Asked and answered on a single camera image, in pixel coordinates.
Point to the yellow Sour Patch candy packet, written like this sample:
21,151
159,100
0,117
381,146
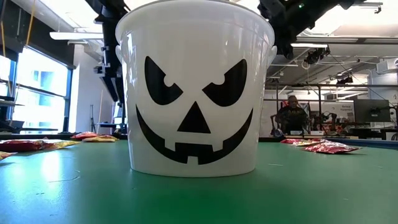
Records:
6,155
62,144
104,139

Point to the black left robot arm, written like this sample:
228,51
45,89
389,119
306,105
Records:
109,31

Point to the white ceiling light bar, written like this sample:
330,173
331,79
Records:
309,45
81,35

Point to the black ceiling fixture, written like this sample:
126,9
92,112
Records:
345,79

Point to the person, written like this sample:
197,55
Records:
292,116

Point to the black computer monitor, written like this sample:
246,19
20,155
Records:
371,110

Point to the green table mat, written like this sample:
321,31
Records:
199,202

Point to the black tripod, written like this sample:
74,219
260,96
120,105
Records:
92,118

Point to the large window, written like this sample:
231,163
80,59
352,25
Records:
40,90

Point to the black ceiling camera rig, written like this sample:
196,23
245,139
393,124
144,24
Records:
315,56

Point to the white ceiling duct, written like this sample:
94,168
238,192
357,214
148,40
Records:
357,29

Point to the black gantry frame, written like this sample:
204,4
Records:
320,105

